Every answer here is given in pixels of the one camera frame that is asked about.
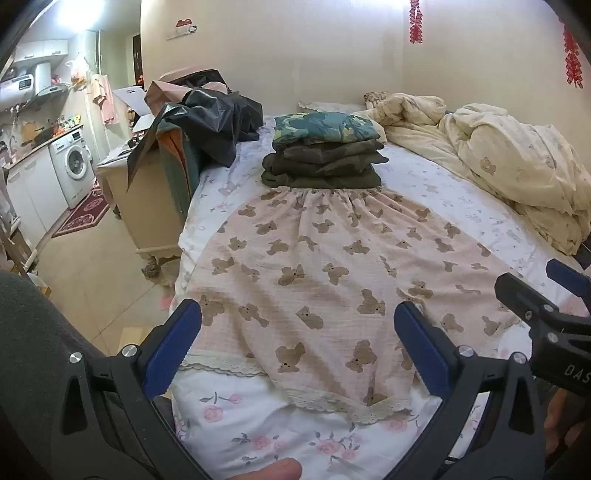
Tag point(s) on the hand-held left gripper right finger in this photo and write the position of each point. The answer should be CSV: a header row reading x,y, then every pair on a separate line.
x,y
422,350

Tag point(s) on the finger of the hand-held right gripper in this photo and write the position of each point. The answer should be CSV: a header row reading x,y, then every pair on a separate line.
x,y
568,277
517,290

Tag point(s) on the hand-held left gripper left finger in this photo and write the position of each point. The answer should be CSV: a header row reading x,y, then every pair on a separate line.
x,y
173,350

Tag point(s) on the pink bear-print pants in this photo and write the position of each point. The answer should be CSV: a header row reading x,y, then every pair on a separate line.
x,y
323,258

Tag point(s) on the person's right hand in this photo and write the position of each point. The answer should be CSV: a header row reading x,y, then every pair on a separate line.
x,y
556,415

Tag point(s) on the person's left hand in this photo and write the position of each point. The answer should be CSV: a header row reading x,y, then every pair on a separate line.
x,y
272,470

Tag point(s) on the white floral bed sheet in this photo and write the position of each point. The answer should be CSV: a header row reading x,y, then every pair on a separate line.
x,y
258,443

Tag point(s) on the cream bear-print duvet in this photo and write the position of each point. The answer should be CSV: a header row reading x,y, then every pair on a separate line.
x,y
508,152

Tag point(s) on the cream nightstand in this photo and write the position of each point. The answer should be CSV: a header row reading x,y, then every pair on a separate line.
x,y
147,207

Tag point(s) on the red patterned rug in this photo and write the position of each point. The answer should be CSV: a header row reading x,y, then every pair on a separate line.
x,y
85,210

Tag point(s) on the dark green hanging cloth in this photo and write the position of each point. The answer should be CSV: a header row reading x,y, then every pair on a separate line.
x,y
178,175

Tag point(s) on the wooden rack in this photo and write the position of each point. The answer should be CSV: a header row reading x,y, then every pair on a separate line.
x,y
18,251

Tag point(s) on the olive folded garment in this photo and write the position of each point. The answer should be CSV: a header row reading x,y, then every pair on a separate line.
x,y
323,182
323,167
323,151

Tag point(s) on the white washing machine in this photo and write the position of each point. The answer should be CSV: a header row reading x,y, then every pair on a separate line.
x,y
74,161

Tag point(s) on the white kitchen counter cabinet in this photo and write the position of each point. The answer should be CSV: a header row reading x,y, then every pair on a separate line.
x,y
32,189

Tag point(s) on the black plastic bag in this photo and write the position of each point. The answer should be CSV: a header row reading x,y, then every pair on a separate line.
x,y
217,124

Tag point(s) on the blue-green camouflage folded garment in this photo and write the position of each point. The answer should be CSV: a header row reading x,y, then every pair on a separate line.
x,y
323,127

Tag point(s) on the white cardboard sheet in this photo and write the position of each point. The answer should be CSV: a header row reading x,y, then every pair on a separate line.
x,y
134,99

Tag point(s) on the white pillow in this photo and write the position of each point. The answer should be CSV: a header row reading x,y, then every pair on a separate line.
x,y
332,107

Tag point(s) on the pink hanging towel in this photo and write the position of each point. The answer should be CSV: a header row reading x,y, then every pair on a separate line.
x,y
107,99

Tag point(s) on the range hood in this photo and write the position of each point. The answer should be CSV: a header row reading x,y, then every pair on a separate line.
x,y
51,92

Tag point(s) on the hanging plastic bag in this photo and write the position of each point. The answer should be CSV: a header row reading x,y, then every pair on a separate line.
x,y
79,71

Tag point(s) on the white upper kitchen cabinets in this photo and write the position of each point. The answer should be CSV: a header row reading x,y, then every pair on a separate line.
x,y
41,50

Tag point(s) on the ceiling light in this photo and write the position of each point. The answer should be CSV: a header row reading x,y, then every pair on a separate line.
x,y
78,11

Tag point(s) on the red firecracker wall decoration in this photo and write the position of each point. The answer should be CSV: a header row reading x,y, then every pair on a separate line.
x,y
415,23
572,57

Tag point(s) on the white wall appliance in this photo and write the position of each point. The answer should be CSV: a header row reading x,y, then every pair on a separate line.
x,y
16,90

